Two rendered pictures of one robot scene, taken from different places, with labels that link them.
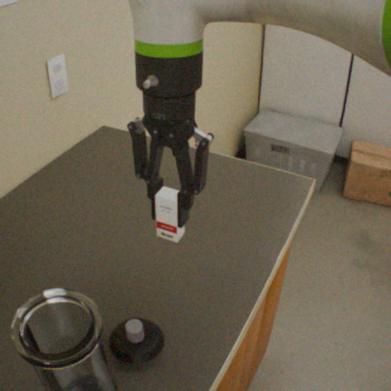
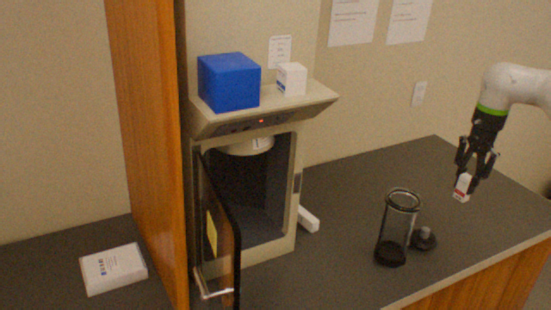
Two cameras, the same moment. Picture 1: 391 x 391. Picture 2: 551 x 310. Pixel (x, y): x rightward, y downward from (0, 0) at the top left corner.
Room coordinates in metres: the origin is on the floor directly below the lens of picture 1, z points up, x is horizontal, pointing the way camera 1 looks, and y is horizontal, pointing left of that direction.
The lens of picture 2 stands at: (-0.83, -0.08, 1.90)
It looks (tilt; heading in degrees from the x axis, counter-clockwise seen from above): 31 degrees down; 31
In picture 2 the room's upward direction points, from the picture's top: 4 degrees clockwise
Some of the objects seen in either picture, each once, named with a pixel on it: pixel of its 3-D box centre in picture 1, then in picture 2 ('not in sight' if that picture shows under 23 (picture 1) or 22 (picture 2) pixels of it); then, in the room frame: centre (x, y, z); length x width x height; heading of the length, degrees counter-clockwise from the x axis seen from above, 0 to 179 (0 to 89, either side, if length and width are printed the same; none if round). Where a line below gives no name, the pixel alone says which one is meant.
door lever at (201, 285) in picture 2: not in sight; (209, 282); (-0.33, 0.36, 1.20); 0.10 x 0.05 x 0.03; 55
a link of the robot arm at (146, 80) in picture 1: (168, 69); (488, 118); (0.54, 0.03, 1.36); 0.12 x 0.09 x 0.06; 155
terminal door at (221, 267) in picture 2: not in sight; (214, 258); (-0.26, 0.41, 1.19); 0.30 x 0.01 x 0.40; 55
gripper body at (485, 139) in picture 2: (168, 117); (481, 139); (0.54, 0.03, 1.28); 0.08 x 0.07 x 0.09; 65
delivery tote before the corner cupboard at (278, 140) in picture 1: (292, 149); not in sight; (2.41, -0.70, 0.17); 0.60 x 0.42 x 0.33; 61
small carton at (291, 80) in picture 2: not in sight; (291, 79); (-0.01, 0.40, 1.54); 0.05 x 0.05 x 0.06; 57
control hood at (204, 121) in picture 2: not in sight; (265, 115); (-0.06, 0.43, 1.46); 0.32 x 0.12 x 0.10; 153
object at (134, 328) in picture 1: (135, 337); (424, 237); (0.39, 0.09, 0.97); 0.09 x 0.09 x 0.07
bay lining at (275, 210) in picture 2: not in sight; (231, 174); (0.02, 0.59, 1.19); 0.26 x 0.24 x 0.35; 153
